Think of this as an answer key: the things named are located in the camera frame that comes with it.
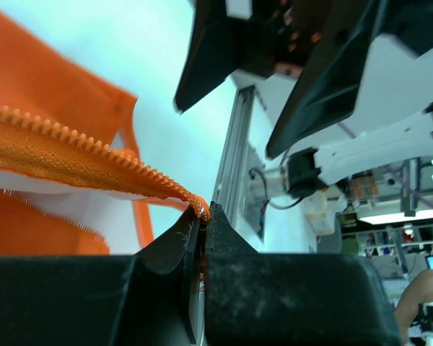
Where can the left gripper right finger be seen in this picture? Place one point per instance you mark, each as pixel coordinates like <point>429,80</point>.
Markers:
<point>254,298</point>

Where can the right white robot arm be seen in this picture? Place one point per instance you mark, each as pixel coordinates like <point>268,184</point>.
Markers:
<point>315,168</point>

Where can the orange jacket with pink lining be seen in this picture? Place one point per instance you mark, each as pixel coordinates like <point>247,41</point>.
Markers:
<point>66,136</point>

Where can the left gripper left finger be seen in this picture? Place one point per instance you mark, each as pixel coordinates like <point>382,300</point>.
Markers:
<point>148,298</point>

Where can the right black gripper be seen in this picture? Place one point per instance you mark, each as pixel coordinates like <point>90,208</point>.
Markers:
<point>325,42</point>

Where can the aluminium rail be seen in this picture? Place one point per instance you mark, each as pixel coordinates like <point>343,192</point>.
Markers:
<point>234,148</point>

